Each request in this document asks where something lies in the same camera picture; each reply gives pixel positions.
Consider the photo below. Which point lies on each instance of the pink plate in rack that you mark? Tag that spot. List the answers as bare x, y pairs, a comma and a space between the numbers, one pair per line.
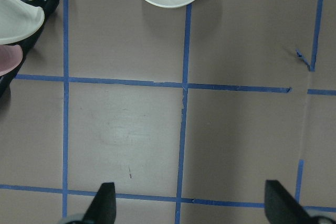
11, 57

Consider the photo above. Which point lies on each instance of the white plate in rack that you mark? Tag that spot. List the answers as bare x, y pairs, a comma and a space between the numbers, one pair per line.
19, 20

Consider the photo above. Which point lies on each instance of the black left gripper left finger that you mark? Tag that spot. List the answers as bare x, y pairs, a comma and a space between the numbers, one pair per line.
103, 208

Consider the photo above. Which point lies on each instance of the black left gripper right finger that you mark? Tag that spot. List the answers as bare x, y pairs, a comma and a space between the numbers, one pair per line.
281, 207

